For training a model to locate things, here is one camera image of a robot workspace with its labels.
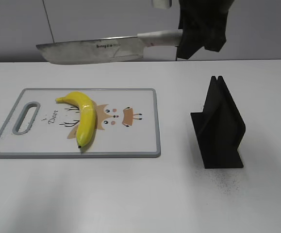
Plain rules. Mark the black gloved hand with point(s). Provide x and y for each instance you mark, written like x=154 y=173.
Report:
x=203 y=24

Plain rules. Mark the black knife stand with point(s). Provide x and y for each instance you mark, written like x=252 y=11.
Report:
x=219 y=127

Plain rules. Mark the yellow plastic banana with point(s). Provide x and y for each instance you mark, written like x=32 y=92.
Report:
x=88 y=117

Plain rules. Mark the white-handled kitchen knife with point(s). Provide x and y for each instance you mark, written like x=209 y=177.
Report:
x=107 y=50

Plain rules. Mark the white deer cutting board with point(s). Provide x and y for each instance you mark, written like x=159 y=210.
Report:
x=39 y=127

